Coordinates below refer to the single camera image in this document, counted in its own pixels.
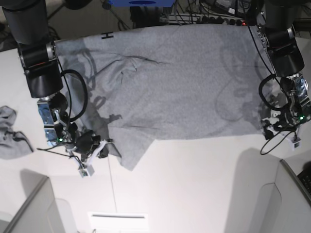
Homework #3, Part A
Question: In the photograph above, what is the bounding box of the blue box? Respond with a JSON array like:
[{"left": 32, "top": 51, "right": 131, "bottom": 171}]
[{"left": 108, "top": 0, "right": 175, "bottom": 7}]

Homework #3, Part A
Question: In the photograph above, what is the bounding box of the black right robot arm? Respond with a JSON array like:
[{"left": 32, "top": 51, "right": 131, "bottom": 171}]
[{"left": 0, "top": 0, "right": 102, "bottom": 167}]

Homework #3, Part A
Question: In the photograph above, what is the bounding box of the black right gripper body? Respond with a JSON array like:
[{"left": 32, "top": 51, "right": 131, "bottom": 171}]
[{"left": 73, "top": 130, "right": 101, "bottom": 162}]

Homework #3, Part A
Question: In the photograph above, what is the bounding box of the grey partition panel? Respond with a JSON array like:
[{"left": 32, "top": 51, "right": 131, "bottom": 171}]
[
  {"left": 0, "top": 176, "right": 78, "bottom": 233},
  {"left": 224, "top": 160, "right": 311, "bottom": 233}
]

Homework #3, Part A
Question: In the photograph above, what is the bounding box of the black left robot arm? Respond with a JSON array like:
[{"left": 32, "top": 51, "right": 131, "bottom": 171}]
[{"left": 102, "top": 0, "right": 311, "bottom": 139}]

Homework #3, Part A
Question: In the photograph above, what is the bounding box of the grey left partition panel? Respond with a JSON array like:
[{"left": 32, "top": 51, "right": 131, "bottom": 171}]
[{"left": 0, "top": 176, "right": 78, "bottom": 233}]

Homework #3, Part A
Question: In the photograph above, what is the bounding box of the black keyboard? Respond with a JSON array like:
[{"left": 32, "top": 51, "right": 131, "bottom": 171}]
[{"left": 298, "top": 169, "right": 311, "bottom": 194}]

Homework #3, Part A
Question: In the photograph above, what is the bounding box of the crumpled grey garment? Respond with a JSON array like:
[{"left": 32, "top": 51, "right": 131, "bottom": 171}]
[{"left": 0, "top": 106, "right": 34, "bottom": 160}]

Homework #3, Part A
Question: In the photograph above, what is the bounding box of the grey T-shirt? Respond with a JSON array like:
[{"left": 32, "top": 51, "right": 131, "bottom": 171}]
[{"left": 56, "top": 24, "right": 269, "bottom": 170}]

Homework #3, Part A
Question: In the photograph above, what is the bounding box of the black power strip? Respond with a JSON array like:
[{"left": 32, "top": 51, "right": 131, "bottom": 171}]
[{"left": 159, "top": 13, "right": 247, "bottom": 26}]

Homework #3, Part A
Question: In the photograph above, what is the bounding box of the grey right partition panel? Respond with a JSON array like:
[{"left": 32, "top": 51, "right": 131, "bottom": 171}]
[{"left": 224, "top": 160, "right": 311, "bottom": 233}]

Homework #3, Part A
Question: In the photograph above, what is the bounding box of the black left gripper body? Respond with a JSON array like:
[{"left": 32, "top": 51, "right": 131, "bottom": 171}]
[{"left": 262, "top": 114, "right": 295, "bottom": 140}]

